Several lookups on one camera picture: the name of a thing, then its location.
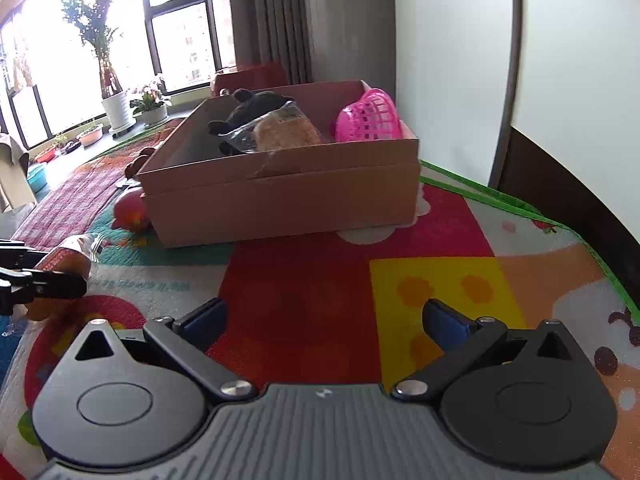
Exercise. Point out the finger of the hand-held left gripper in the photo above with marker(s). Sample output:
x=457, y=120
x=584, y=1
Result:
x=55, y=287
x=20, y=259

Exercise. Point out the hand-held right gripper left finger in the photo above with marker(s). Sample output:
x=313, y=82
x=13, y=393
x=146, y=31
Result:
x=202, y=322

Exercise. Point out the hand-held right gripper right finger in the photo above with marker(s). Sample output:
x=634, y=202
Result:
x=447, y=322

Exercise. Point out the bread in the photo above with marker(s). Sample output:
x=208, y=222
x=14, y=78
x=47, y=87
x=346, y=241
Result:
x=70, y=255
x=287, y=132

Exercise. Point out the brown cardboard box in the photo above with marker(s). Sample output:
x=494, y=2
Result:
x=280, y=200

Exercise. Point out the teal bowl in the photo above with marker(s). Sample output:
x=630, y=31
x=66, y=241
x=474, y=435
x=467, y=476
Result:
x=36, y=177

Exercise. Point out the beige cloth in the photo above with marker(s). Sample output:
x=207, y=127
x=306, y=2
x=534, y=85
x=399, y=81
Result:
x=10, y=170

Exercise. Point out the red planter tray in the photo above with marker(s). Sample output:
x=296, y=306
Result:
x=46, y=157

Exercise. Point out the red toy fruit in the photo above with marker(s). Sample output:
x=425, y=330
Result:
x=131, y=210

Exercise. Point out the colourful printed play mat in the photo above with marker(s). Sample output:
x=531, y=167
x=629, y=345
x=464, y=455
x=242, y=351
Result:
x=310, y=285

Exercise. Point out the small pink pot plant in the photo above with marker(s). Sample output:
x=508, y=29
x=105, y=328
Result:
x=91, y=135

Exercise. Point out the brown plush toy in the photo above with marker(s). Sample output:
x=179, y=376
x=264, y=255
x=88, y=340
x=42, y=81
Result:
x=137, y=165

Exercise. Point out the tall plant in white pot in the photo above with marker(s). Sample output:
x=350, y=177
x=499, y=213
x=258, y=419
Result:
x=117, y=107

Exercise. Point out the small flowering potted plant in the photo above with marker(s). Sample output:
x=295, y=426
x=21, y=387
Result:
x=150, y=105

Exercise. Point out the pink plastic basket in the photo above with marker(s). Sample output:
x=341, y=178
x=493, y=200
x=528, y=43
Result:
x=367, y=117

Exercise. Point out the black plush toy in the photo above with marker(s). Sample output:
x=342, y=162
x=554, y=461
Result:
x=250, y=105

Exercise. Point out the red chair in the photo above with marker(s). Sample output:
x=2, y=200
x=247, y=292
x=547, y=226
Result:
x=250, y=77

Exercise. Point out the white cabinet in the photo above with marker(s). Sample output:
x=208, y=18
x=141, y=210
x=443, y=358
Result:
x=575, y=85

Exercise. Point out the black framed window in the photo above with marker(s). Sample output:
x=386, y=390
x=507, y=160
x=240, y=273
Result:
x=146, y=15

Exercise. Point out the grey curtain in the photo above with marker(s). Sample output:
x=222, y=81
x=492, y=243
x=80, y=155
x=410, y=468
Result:
x=270, y=20

